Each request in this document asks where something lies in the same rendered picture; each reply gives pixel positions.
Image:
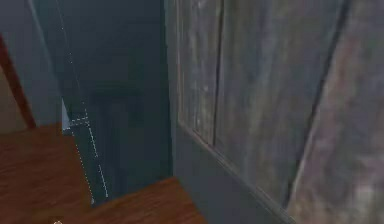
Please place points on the grey weathered wooden cupboard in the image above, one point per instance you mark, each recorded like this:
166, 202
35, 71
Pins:
266, 100

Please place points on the red brown door frame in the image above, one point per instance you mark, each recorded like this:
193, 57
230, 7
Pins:
16, 90

